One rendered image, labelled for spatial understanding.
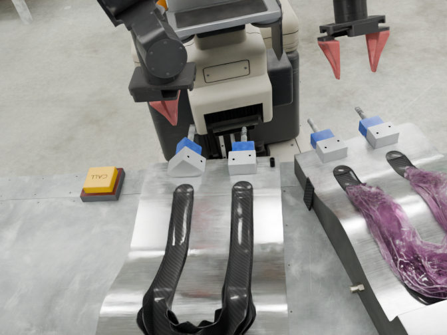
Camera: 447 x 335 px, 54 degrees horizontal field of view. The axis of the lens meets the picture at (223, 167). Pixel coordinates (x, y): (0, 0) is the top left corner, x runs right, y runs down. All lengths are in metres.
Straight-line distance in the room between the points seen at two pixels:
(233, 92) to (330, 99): 1.30
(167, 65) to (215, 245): 0.31
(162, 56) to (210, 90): 0.59
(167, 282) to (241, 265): 0.12
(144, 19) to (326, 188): 0.45
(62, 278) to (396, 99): 1.95
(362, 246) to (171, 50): 0.41
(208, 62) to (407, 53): 1.83
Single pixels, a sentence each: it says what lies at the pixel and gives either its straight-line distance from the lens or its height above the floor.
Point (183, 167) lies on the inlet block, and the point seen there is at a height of 0.92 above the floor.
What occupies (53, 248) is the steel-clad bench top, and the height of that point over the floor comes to 0.80.
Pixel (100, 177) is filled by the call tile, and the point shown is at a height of 0.84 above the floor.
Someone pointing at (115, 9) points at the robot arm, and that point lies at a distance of 0.63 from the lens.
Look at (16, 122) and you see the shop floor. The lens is 2.83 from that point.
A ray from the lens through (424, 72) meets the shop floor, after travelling 2.66.
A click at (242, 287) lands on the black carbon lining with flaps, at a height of 0.92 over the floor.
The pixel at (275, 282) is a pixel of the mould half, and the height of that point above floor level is 0.92.
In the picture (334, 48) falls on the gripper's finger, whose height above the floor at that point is 1.06.
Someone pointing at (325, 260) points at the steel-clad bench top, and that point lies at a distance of 0.81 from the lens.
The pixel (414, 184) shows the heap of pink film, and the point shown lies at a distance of 0.80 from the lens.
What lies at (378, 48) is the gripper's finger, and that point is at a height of 1.04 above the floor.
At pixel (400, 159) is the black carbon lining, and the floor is 0.85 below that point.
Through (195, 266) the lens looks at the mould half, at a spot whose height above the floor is 0.90.
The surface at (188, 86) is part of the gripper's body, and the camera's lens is 0.68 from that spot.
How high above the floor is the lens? 1.49
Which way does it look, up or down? 46 degrees down
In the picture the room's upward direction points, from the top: 11 degrees counter-clockwise
